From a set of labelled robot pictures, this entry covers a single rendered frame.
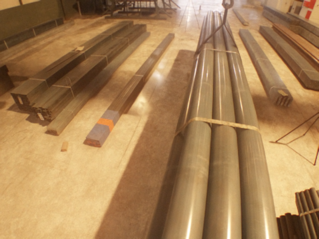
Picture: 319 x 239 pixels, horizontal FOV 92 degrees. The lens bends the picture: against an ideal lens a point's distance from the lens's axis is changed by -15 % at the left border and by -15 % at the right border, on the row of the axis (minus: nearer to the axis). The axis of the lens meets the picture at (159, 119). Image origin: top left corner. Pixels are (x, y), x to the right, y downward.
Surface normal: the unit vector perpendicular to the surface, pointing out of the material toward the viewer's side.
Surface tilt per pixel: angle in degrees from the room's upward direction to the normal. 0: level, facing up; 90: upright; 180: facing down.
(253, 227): 34
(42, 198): 0
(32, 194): 0
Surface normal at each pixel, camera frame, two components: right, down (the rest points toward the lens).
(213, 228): -0.54, -0.71
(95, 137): 0.00, -0.75
